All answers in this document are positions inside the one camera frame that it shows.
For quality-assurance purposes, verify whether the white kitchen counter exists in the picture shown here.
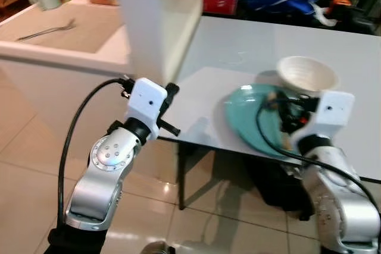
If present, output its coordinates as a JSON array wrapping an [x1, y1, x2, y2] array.
[[0, 0, 264, 148]]

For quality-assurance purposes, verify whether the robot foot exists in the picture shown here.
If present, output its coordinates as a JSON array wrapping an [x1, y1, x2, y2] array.
[[139, 240, 174, 254]]

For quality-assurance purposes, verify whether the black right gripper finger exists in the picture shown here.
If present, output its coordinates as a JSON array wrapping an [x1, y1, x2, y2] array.
[[265, 90, 292, 111]]

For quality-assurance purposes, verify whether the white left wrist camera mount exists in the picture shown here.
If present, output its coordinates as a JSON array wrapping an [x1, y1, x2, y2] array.
[[126, 77, 168, 140]]

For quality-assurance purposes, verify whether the teal round plate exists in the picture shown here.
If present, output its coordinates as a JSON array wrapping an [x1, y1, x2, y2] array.
[[224, 84, 311, 161]]

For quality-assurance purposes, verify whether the black robot body cloth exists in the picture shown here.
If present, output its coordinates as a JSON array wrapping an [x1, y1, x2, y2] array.
[[44, 223, 109, 254]]

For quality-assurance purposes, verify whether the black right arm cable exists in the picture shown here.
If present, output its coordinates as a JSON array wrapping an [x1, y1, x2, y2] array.
[[255, 98, 381, 210]]

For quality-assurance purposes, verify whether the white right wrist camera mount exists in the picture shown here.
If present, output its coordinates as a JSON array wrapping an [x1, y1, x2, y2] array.
[[305, 90, 355, 149]]

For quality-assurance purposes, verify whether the red box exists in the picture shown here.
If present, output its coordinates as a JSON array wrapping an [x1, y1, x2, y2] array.
[[202, 0, 238, 16]]

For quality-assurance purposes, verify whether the silver metal fork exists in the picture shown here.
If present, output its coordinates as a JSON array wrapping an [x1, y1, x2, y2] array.
[[15, 18, 77, 42]]

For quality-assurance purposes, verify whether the grey table with black legs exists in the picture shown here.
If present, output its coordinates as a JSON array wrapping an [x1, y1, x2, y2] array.
[[156, 15, 381, 214]]

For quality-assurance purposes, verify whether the white ribbed bowl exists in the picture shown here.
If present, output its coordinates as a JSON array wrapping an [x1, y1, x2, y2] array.
[[276, 55, 341, 96]]

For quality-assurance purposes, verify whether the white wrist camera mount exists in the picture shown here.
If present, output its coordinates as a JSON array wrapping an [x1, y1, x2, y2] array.
[[305, 90, 355, 149], [126, 77, 168, 140]]

